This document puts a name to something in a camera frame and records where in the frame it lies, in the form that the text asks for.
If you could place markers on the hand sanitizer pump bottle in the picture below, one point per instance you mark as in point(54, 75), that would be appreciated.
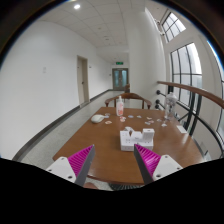
point(119, 106)

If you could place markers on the beige side door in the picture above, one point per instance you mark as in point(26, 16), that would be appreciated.
point(82, 79)

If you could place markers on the clear plastic water bottle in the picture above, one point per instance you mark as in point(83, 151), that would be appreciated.
point(170, 103)

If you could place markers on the white card on table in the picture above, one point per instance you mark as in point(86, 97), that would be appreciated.
point(181, 129)

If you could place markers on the large arched window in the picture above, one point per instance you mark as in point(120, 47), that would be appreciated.
point(192, 57)

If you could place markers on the double door at corridor end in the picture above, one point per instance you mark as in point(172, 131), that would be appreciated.
point(120, 78)

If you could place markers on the white charger plug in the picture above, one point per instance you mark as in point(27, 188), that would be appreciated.
point(148, 134)

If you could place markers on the white rounded dish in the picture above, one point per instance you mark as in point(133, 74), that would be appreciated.
point(97, 118)

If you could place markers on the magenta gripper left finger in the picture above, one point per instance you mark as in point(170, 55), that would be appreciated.
point(75, 167)

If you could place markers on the wooden armchair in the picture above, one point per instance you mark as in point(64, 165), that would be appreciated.
point(132, 96)

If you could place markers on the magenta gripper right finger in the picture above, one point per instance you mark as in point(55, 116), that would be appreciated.
point(153, 166)

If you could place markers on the wooden handrail with black posts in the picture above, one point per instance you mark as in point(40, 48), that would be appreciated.
point(194, 108)

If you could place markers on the green exit sign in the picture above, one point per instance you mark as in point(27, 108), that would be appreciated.
point(119, 63)

